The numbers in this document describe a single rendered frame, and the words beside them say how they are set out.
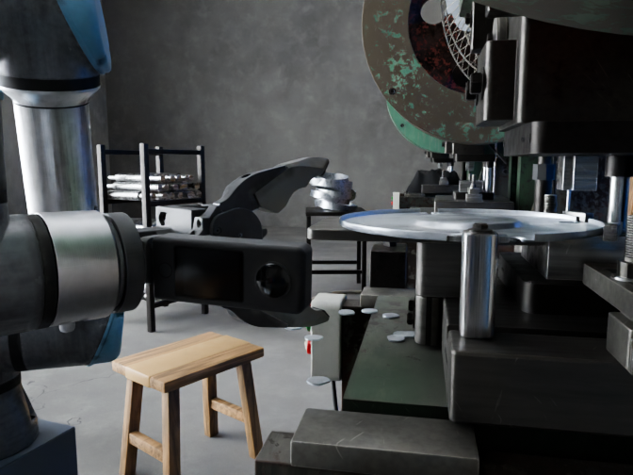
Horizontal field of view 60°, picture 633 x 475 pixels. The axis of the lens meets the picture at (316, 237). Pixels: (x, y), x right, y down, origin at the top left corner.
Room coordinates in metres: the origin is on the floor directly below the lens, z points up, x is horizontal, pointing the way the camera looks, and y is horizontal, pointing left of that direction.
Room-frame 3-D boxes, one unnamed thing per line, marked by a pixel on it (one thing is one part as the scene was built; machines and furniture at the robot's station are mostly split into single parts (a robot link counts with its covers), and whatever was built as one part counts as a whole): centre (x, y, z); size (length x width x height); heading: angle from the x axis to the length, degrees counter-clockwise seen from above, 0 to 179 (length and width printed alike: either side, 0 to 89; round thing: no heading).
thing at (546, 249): (0.61, -0.29, 0.76); 0.15 x 0.09 x 0.05; 169
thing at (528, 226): (0.63, -0.17, 0.78); 0.29 x 0.29 x 0.01
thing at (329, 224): (0.64, -0.12, 0.72); 0.25 x 0.14 x 0.14; 79
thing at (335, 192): (3.72, -0.13, 0.40); 0.45 x 0.40 x 0.79; 1
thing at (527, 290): (0.61, -0.30, 0.72); 0.20 x 0.16 x 0.03; 169
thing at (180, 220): (0.43, 0.11, 0.78); 0.12 x 0.09 x 0.08; 131
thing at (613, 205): (0.68, -0.37, 0.81); 0.02 x 0.02 x 0.14
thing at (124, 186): (2.98, 0.89, 0.47); 0.46 x 0.43 x 0.95; 59
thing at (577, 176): (0.61, -0.29, 0.84); 0.05 x 0.03 x 0.04; 169
